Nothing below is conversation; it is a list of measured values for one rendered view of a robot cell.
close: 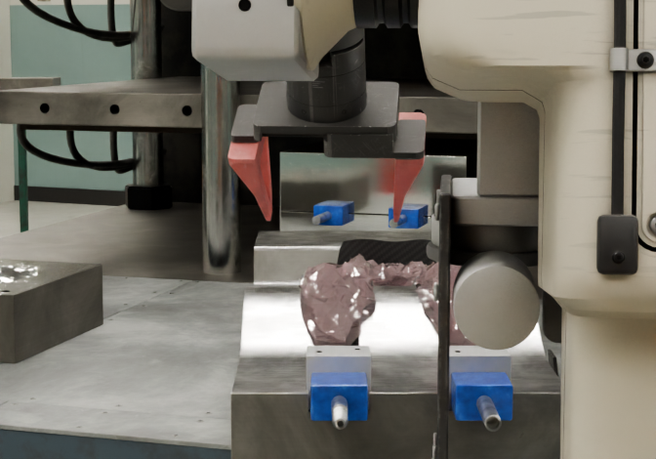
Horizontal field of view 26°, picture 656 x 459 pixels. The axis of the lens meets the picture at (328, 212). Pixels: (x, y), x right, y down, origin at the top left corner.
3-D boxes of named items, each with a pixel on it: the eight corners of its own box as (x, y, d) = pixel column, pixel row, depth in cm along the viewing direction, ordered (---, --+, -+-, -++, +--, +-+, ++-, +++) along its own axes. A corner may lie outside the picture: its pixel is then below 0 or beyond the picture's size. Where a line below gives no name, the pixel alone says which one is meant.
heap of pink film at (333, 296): (505, 354, 120) (507, 262, 119) (296, 354, 120) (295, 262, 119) (472, 296, 146) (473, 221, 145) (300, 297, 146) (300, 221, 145)
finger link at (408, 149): (335, 192, 111) (330, 87, 106) (426, 193, 110) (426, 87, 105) (327, 242, 106) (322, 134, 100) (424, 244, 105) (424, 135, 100)
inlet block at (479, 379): (527, 460, 101) (529, 386, 100) (457, 460, 101) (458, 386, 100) (504, 411, 114) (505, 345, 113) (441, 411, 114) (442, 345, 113)
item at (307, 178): (465, 282, 196) (466, 156, 194) (279, 272, 204) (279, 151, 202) (522, 233, 244) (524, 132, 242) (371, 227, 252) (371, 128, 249)
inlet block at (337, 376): (375, 460, 101) (376, 386, 100) (305, 460, 101) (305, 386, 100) (369, 411, 114) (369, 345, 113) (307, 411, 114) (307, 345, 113)
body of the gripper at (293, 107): (264, 103, 107) (257, 14, 103) (399, 103, 106) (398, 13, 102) (253, 147, 102) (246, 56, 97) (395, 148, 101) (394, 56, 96)
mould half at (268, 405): (567, 461, 110) (571, 321, 108) (230, 462, 110) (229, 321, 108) (491, 327, 159) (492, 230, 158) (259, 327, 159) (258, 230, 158)
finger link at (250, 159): (246, 191, 112) (236, 87, 106) (337, 192, 111) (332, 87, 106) (234, 241, 106) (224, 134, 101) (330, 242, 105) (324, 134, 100)
